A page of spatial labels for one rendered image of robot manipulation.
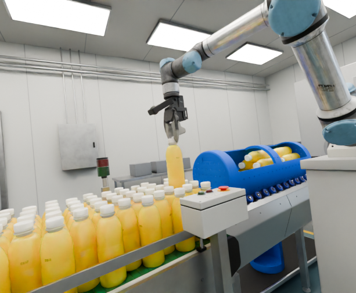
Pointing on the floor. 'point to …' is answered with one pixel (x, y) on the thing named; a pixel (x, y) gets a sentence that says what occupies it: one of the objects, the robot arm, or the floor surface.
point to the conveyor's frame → (184, 274)
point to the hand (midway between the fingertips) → (172, 140)
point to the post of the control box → (221, 263)
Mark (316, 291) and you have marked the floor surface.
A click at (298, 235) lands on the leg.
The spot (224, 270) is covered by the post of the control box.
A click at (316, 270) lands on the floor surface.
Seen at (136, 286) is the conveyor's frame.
